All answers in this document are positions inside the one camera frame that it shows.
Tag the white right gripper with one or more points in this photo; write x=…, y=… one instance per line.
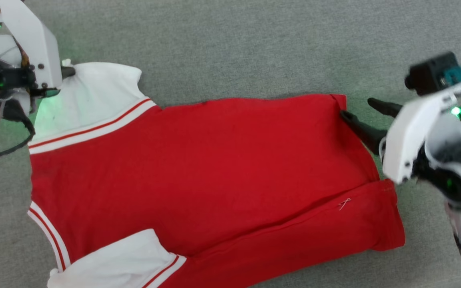
x=410, y=132

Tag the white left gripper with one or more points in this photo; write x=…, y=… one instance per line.
x=38, y=44

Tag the red and white garment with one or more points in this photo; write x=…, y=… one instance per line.
x=214, y=172

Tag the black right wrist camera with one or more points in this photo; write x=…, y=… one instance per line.
x=430, y=74

